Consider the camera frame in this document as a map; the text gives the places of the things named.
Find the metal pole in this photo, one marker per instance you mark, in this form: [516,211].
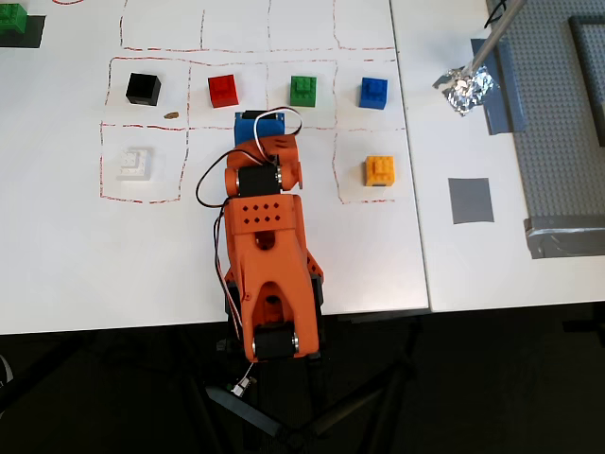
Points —
[496,35]

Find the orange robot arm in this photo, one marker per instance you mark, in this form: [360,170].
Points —
[264,284]

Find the grey tape strip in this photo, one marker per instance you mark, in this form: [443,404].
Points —
[506,113]

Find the blue lego block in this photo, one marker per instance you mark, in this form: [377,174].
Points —
[374,93]

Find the yellow lego block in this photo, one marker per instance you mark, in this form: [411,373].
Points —
[379,171]

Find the grey tape square marker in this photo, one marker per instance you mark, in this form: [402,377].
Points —
[471,201]

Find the black tape square marker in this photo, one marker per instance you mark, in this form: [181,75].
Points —
[34,35]

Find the black tripod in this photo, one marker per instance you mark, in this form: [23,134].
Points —
[246,409]

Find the black lego block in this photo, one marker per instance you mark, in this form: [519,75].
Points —
[143,89]

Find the red lego block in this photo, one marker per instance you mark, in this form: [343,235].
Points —
[223,92]

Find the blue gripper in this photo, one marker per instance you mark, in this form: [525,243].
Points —
[250,130]

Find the crumpled aluminium foil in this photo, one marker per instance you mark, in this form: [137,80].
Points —
[465,92]

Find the white lego block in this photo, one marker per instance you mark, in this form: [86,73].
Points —
[134,164]

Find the dark grey lego baseplate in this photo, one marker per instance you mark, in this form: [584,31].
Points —
[593,71]

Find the large grey lego baseplate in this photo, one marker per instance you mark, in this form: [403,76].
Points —
[548,142]

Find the silver duct tape strip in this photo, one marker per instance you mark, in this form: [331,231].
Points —
[567,239]

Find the green lego block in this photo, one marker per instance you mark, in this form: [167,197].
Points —
[302,92]
[12,18]

